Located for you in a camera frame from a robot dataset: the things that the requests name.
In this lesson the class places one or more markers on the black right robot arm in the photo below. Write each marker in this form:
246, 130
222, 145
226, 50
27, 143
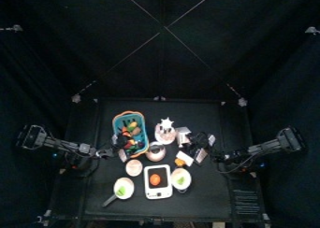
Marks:
267, 148

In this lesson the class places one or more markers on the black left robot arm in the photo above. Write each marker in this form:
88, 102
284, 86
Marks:
62, 144

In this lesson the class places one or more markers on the white toy knife block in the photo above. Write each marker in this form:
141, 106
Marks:
183, 133

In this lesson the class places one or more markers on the green toy vegetable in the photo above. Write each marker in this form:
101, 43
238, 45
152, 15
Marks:
133, 147

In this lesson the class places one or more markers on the orange toy carrot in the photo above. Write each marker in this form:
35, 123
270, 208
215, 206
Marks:
125, 132

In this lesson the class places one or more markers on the white box with orange item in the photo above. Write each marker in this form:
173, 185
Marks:
187, 158

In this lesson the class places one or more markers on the brown toy potato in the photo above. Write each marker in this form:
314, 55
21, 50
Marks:
137, 131

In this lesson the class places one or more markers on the yellow toy corn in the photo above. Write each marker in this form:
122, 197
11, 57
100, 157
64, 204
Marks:
133, 125

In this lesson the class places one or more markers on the small orange toy food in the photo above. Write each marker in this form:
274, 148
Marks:
180, 162

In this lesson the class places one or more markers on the small white plate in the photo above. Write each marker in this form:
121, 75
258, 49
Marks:
135, 168

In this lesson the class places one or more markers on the teal basket orange rim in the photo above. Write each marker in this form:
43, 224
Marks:
141, 121

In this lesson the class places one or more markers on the small white cup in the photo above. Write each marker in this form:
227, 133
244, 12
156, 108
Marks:
156, 153

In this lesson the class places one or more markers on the white toy pot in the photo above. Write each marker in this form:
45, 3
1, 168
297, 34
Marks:
181, 172

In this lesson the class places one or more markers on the white toy frying pan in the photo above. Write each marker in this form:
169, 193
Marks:
125, 183

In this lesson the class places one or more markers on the green toy leaf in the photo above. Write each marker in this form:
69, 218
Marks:
181, 180
121, 191

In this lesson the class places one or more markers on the orange toy egg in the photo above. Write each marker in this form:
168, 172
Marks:
155, 179

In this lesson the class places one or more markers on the white toy stove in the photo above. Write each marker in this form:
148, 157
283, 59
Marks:
159, 192

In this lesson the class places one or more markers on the grey frame corner bracket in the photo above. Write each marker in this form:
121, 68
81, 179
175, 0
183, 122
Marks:
76, 98
311, 30
243, 101
17, 28

